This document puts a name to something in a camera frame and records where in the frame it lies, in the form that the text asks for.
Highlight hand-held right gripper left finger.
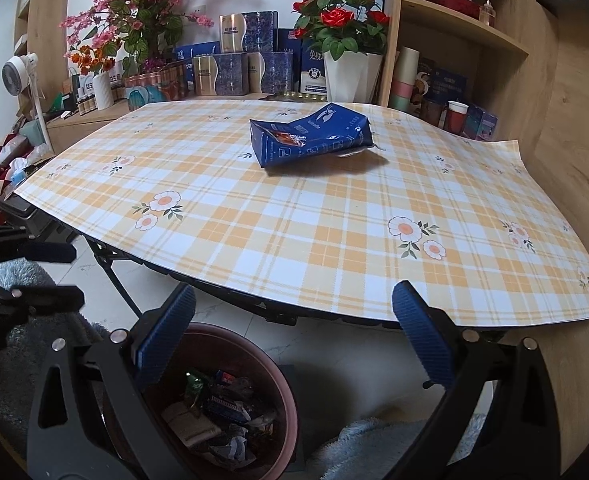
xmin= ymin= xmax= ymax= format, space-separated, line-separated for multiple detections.
xmin=27 ymin=284 xmax=196 ymax=480

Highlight blue carton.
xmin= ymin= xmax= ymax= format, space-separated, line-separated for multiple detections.
xmin=249 ymin=103 xmax=375 ymax=169

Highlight pink blossom artificial plant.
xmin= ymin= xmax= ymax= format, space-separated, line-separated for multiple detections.
xmin=59 ymin=0 xmax=231 ymax=77

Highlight wooden shelf unit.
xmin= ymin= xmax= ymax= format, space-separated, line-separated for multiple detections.
xmin=377 ymin=0 xmax=589 ymax=466

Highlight set of small brown bottles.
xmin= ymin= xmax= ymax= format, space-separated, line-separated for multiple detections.
xmin=74 ymin=87 xmax=100 ymax=116

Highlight white flower pot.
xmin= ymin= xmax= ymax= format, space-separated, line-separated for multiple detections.
xmin=323 ymin=51 xmax=384 ymax=104

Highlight stack of pastel cups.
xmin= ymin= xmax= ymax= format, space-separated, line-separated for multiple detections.
xmin=389 ymin=46 xmax=421 ymax=111

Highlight red paper cup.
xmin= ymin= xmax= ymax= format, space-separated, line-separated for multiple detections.
xmin=446 ymin=100 xmax=470 ymax=135

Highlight red rose plant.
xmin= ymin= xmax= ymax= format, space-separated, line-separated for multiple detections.
xmin=292 ymin=0 xmax=391 ymax=61

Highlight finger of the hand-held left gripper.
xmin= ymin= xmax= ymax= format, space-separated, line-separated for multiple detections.
xmin=0 ymin=226 xmax=78 ymax=263
xmin=0 ymin=285 xmax=86 ymax=350

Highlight pack of patterned cans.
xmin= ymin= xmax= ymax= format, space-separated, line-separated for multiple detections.
xmin=124 ymin=65 xmax=191 ymax=112

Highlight dark blue picture box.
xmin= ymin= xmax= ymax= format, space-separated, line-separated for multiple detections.
xmin=415 ymin=57 xmax=468 ymax=126

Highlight yellow plaid floral tablecloth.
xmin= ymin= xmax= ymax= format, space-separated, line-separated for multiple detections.
xmin=14 ymin=99 xmax=589 ymax=329

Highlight white ribbed vase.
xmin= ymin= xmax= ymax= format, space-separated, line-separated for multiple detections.
xmin=93 ymin=71 xmax=114 ymax=111

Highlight tray of gold foil chocolates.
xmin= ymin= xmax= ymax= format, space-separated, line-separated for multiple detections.
xmin=259 ymin=91 xmax=328 ymax=102

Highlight stack of blue gift boxes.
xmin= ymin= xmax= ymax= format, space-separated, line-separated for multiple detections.
xmin=174 ymin=10 xmax=330 ymax=99

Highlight brown round bin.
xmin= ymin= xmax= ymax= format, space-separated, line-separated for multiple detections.
xmin=102 ymin=322 xmax=300 ymax=480

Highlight wooden side shelf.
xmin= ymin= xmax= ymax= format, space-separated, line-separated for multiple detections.
xmin=13 ymin=0 xmax=75 ymax=116

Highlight white packaging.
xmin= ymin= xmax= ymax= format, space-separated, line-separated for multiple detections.
xmin=335 ymin=145 xmax=388 ymax=157

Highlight orange artificial flowers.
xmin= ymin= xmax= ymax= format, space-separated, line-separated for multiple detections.
xmin=69 ymin=42 xmax=120 ymax=77

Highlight white fan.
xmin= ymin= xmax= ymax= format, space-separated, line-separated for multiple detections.
xmin=2 ymin=52 xmax=51 ymax=157

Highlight person's right leg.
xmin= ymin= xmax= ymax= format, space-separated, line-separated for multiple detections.
xmin=307 ymin=417 xmax=455 ymax=480

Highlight black case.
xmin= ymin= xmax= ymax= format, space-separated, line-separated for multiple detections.
xmin=0 ymin=195 xmax=83 ymax=249

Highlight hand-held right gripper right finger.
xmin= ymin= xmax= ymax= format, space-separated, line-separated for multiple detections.
xmin=393 ymin=281 xmax=560 ymax=480

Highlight wooden sideboard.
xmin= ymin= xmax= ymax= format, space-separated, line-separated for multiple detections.
xmin=44 ymin=92 xmax=275 ymax=154

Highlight beige cardboard packet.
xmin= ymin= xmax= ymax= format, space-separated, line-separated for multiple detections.
xmin=162 ymin=402 xmax=223 ymax=449

